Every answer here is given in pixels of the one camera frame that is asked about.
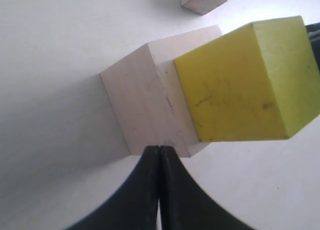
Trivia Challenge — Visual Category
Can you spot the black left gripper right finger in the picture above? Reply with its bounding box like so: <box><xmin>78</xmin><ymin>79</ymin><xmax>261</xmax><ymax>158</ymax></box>
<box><xmin>158</xmin><ymin>146</ymin><xmax>252</xmax><ymax>230</ymax></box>

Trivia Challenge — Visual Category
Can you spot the yellow cube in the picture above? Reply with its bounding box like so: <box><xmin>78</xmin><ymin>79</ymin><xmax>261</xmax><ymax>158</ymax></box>
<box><xmin>174</xmin><ymin>16</ymin><xmax>320</xmax><ymax>143</ymax></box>

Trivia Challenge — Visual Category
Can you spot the large pale wooden cube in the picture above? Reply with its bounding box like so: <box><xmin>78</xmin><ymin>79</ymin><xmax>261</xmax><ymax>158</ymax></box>
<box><xmin>100</xmin><ymin>25</ymin><xmax>222</xmax><ymax>158</ymax></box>

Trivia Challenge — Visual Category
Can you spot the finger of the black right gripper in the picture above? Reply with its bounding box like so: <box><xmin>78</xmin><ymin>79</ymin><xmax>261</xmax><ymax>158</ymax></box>
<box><xmin>305</xmin><ymin>22</ymin><xmax>320</xmax><ymax>69</ymax></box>

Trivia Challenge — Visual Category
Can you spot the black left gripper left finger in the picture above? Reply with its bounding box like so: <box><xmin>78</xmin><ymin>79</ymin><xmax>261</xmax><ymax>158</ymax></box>
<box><xmin>69</xmin><ymin>146</ymin><xmax>160</xmax><ymax>230</ymax></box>

